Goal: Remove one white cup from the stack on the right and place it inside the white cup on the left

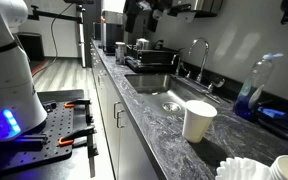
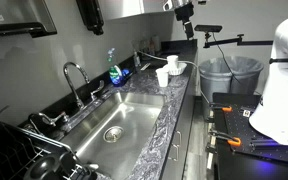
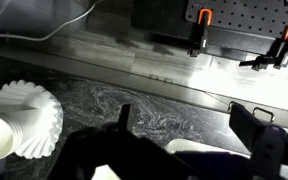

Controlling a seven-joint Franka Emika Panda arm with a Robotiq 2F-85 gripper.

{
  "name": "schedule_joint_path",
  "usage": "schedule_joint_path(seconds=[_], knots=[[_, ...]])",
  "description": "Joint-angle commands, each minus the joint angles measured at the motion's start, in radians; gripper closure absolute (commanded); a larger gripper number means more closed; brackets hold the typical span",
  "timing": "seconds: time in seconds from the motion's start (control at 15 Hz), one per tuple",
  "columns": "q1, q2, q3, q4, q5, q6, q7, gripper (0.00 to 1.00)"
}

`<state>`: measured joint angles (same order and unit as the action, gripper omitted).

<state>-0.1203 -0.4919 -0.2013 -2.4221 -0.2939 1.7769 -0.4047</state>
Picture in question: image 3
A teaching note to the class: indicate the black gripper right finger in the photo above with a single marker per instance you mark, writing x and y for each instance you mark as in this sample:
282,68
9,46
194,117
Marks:
265,141

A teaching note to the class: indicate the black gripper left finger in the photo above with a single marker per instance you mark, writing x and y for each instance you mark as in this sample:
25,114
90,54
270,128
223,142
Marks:
124,116

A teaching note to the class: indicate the stack of white cups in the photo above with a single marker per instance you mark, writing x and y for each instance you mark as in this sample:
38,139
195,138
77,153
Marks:
15,129

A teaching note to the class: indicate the white paper coffee filters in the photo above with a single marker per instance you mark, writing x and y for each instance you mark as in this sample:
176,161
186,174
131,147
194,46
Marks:
44,107

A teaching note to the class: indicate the orange black clamp far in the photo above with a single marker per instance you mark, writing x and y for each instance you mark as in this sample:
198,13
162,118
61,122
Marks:
277,56

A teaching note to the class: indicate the orange black clamp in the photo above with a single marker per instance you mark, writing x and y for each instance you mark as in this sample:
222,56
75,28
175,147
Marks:
199,35
277,56

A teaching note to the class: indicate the black perforated mounting board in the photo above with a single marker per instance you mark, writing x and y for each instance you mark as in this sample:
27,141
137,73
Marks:
254,24

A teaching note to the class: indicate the orange black clamp near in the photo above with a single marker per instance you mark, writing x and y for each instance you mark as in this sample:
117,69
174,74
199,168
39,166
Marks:
199,35

